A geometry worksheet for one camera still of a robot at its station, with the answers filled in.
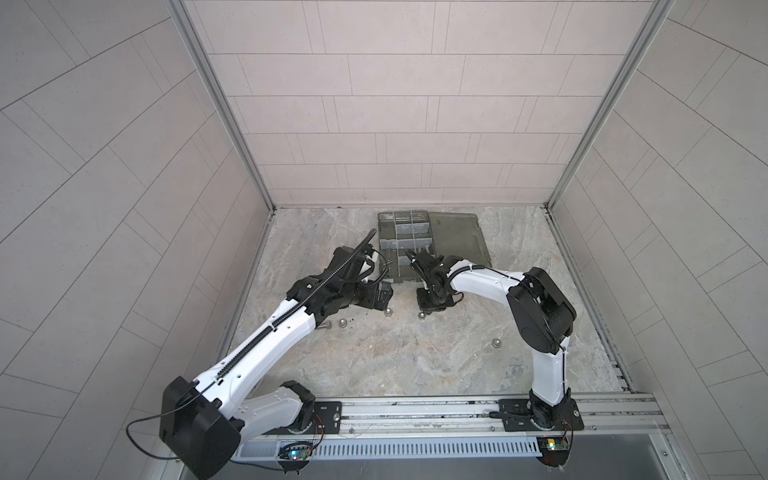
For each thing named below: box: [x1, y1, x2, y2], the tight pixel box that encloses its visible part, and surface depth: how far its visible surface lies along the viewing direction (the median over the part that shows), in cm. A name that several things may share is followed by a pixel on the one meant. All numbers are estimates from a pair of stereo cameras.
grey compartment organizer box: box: [378, 210, 493, 283], surface depth 108 cm
